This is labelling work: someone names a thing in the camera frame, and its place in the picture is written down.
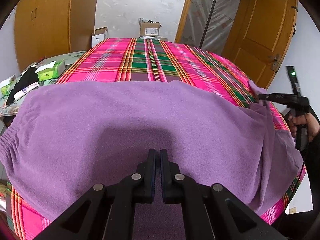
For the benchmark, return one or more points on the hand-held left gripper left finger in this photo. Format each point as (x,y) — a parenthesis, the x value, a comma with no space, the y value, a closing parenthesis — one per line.
(152,177)

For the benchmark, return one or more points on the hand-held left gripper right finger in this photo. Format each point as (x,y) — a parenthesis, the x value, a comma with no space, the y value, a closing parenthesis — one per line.
(163,177)

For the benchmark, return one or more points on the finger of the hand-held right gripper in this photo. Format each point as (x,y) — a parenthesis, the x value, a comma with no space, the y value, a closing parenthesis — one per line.
(275,97)

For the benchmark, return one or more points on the purple fleece pants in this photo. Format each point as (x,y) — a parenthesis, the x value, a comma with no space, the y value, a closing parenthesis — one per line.
(125,120)

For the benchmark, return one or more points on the person's right hand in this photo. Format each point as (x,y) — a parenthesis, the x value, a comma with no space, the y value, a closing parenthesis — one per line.
(312,127)

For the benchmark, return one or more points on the wooden door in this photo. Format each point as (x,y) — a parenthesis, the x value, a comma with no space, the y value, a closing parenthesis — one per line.
(260,30)

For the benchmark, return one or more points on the pink green plaid bed sheet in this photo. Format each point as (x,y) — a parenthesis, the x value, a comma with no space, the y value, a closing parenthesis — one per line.
(155,60)

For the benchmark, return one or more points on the brown cardboard box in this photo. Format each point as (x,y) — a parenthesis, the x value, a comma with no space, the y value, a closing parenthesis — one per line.
(150,30)

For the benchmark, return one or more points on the green tissue box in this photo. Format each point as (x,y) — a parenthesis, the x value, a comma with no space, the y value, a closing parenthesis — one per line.
(7,87)
(51,71)

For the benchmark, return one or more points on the white cardboard box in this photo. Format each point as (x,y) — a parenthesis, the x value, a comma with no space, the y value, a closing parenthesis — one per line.
(100,38)

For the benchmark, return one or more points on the black cloth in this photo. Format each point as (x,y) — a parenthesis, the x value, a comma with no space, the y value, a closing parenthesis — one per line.
(25,80)

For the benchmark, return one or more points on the wooden wardrobe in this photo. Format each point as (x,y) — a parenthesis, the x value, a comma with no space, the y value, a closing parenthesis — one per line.
(50,20)

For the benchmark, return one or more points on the white wall outlet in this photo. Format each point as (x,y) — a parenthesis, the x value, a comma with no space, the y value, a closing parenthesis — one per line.
(293,210)

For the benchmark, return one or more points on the wooden door frame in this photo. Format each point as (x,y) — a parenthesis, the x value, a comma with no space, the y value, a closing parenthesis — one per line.
(185,10)

